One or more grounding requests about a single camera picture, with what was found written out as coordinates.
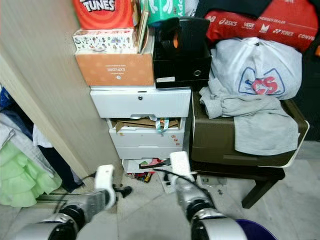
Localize red Tunes box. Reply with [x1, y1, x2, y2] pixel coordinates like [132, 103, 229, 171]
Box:
[72, 0, 137, 30]

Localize light wood wardrobe panel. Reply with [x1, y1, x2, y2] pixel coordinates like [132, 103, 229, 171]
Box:
[0, 0, 123, 178]

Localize teal ribbon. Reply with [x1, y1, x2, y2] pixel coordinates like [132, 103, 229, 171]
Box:
[155, 117, 171, 136]

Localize dark blue hanging garment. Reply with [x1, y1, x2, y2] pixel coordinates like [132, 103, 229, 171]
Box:
[0, 87, 81, 193]

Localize thin brown book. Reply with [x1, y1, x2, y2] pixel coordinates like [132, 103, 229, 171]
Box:
[136, 0, 151, 54]

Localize dark blue bin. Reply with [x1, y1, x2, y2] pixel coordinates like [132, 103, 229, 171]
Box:
[235, 218, 278, 240]

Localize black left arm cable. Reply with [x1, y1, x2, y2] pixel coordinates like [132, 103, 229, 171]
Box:
[67, 171, 98, 211]

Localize white patterned box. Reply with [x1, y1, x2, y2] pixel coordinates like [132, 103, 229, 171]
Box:
[73, 28, 138, 54]

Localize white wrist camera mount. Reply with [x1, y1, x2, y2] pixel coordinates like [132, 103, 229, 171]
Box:
[169, 151, 192, 182]
[95, 164, 116, 198]

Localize white plastic bag with logo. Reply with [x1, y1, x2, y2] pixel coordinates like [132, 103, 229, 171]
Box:
[209, 37, 303, 101]

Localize black cloth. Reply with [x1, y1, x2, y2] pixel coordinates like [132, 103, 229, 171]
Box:
[195, 0, 278, 18]

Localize white drawer unit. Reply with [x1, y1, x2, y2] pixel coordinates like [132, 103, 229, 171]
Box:
[90, 87, 192, 161]

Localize light green fluffy cloth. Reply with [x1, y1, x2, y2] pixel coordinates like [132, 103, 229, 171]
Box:
[0, 140, 66, 208]

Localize white hanging garment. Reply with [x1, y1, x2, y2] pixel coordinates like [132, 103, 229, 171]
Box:
[0, 122, 27, 152]

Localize colourful printed papers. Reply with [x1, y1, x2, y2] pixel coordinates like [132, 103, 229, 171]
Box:
[122, 159, 175, 194]

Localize brown cardboard piece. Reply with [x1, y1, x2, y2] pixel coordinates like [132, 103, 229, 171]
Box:
[114, 117, 181, 132]

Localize olive storage box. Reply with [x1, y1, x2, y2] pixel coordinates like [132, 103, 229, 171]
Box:
[190, 92, 311, 168]

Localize red sports bag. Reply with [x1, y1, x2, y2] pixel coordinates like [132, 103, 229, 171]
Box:
[205, 0, 320, 53]

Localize metal floor rail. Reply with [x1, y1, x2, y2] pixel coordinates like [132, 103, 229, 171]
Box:
[37, 192, 96, 203]

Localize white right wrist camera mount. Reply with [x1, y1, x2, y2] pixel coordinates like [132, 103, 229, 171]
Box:
[169, 151, 192, 182]

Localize green printed box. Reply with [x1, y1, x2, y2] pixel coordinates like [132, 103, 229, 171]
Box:
[147, 0, 186, 26]

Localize dark wooden table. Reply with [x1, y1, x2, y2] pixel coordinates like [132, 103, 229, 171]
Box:
[190, 160, 286, 210]

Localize orange cardboard box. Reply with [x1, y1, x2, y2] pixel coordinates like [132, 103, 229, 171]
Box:
[75, 51, 155, 87]

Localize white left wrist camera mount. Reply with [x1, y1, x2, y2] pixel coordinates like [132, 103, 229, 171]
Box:
[95, 164, 116, 198]

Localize grey sweater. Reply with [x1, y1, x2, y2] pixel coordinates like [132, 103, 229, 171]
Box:
[199, 82, 301, 157]

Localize black file box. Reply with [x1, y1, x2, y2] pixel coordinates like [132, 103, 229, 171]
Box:
[152, 16, 213, 90]

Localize orange roll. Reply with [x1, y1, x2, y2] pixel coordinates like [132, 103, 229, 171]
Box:
[172, 30, 182, 49]

